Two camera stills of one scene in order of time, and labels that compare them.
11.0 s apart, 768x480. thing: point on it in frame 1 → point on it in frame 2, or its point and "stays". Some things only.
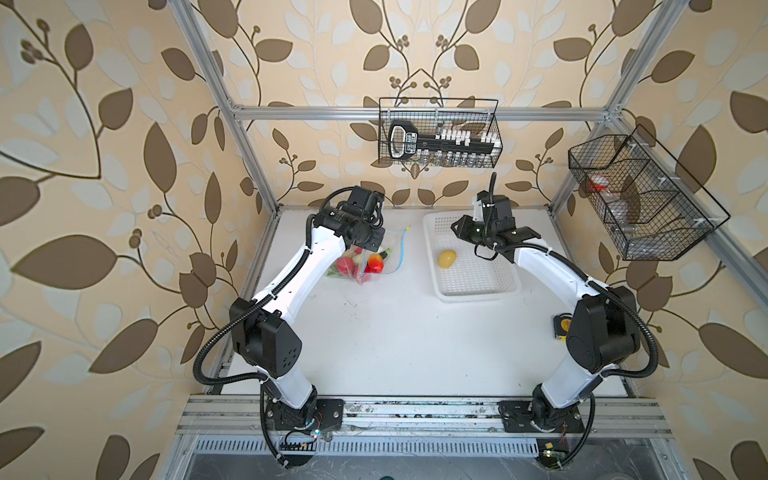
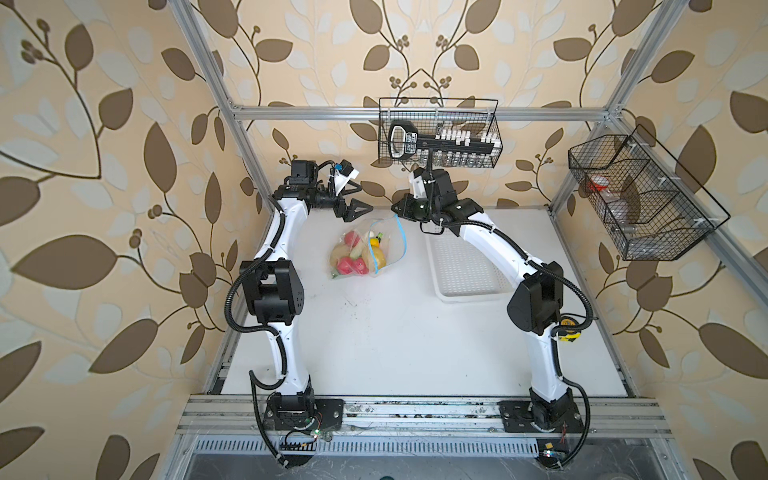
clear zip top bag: (360, 264) stays
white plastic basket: (472, 278) stays
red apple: (346, 266) stays
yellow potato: (447, 258) → (379, 256)
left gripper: (374, 243) → (346, 213)
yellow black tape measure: (561, 325) stays
